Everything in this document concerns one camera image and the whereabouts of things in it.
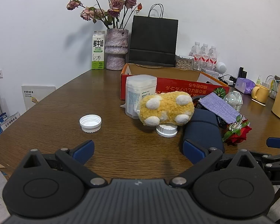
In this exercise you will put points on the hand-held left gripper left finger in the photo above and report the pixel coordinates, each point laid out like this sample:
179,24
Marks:
84,150

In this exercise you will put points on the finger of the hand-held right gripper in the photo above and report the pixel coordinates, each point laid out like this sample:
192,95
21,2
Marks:
268,158
277,142

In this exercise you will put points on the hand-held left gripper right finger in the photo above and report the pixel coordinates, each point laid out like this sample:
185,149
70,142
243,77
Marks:
194,151

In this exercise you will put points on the navy blue fabric pouch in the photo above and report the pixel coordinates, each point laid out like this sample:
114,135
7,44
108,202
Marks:
203,130

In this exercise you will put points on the white ribbed bottle cap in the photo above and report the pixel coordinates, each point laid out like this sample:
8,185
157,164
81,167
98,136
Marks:
90,123
166,131

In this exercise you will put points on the red artificial rose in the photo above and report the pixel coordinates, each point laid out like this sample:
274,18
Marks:
239,134

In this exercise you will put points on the yellow spotted plush toy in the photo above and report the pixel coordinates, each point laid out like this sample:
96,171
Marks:
168,109

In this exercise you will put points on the white tissue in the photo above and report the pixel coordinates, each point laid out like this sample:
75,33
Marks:
123,105

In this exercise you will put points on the clear plastic wrap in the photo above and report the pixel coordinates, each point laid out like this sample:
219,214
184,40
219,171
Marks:
233,99

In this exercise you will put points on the red cardboard box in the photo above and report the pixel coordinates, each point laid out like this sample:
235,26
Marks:
177,86

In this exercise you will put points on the clear plastic swab container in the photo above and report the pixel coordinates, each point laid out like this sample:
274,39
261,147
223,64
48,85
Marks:
136,93

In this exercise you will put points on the wooden desktop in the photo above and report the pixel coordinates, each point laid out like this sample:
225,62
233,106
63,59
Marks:
60,112

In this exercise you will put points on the white paper strip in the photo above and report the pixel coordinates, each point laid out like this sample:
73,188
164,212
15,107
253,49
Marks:
259,102

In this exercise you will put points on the purple grey fabric pouch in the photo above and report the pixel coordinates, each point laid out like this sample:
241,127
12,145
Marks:
218,107

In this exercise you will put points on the yellow mug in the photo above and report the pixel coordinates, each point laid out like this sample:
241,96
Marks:
261,94

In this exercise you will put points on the green printed box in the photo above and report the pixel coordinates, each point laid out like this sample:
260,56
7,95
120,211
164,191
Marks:
274,87

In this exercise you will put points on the small spray bottle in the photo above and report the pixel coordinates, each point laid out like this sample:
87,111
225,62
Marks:
259,81

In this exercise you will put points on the purple tissue pack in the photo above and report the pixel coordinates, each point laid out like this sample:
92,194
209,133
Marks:
245,85

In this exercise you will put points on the white flat carton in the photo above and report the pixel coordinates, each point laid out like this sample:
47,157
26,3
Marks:
42,93

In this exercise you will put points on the white printed box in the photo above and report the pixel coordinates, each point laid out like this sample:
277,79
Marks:
12,121

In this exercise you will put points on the black upright device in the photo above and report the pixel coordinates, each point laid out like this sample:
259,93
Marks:
241,72

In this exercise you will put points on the white round speaker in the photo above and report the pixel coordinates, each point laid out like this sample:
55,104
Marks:
221,67

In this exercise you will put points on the clear container of seeds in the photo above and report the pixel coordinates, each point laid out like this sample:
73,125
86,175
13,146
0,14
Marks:
184,63

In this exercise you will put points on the clear water bottle red label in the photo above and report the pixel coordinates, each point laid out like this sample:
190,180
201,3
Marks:
196,56
204,57
212,58

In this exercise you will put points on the white green milk carton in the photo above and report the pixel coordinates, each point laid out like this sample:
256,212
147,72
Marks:
98,51

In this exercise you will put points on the purple mottled vase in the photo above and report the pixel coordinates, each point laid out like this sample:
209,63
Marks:
116,51

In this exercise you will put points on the black paper bag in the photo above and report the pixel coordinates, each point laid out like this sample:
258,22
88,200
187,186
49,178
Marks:
154,39

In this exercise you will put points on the dried pink rose bouquet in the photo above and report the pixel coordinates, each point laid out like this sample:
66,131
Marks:
116,3

